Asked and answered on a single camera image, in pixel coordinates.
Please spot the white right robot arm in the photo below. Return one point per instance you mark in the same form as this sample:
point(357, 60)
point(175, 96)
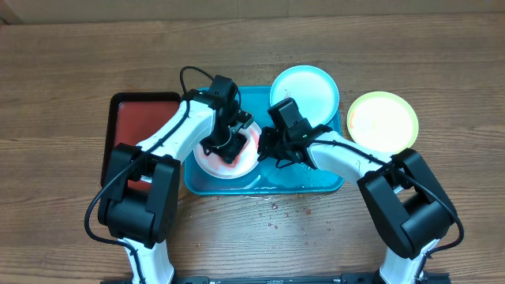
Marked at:
point(409, 208)

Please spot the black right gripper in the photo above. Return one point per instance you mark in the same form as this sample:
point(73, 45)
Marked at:
point(269, 151)

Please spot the black tray with red liquid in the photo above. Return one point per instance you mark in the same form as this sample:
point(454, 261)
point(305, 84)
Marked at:
point(135, 116)

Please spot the light blue plate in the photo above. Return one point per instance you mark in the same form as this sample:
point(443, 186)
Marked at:
point(314, 91)

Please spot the white plate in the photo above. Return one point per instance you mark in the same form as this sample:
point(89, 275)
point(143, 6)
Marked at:
point(244, 163)

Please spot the yellow plate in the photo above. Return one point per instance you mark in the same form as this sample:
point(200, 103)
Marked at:
point(382, 121)

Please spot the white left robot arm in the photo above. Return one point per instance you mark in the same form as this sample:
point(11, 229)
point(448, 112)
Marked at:
point(139, 198)

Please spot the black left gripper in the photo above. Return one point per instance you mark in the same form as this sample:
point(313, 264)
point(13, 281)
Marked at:
point(233, 151)

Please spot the teal plastic tray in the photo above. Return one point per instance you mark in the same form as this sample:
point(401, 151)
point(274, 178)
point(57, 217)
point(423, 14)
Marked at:
point(265, 178)

